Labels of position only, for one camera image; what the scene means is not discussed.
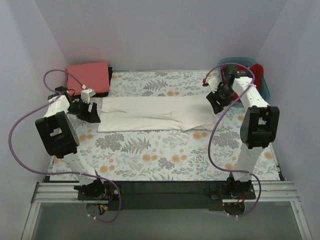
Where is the white t shirt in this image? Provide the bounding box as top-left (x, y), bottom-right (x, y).
top-left (98, 95), bottom-right (219, 133)

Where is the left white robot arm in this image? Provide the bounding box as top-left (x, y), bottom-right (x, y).
top-left (35, 86), bottom-right (107, 200)

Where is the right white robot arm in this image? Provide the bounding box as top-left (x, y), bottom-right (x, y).
top-left (202, 63), bottom-right (280, 200)

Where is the folded black t shirt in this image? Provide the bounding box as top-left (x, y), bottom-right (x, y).
top-left (95, 67), bottom-right (113, 98)

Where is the red crumpled t shirt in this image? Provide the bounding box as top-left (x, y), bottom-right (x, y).
top-left (220, 63), bottom-right (264, 91)

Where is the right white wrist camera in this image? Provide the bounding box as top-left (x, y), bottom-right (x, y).
top-left (202, 76), bottom-right (220, 93)

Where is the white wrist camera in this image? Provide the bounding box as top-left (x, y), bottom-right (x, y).
top-left (202, 76), bottom-right (220, 93)
top-left (80, 84), bottom-right (96, 104)

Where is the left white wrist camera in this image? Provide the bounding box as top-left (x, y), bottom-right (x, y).
top-left (80, 84), bottom-right (96, 104)

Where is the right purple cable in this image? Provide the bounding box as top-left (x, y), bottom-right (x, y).
top-left (203, 62), bottom-right (262, 222)

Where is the purple cable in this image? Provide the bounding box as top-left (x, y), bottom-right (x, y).
top-left (203, 62), bottom-right (262, 222)
top-left (9, 69), bottom-right (123, 223)

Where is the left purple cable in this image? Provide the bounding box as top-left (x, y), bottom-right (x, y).
top-left (9, 69), bottom-right (123, 223)

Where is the aluminium frame rail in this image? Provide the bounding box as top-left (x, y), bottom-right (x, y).
top-left (32, 181), bottom-right (300, 203)

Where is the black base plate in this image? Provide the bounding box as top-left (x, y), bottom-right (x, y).
top-left (74, 180), bottom-right (256, 211)

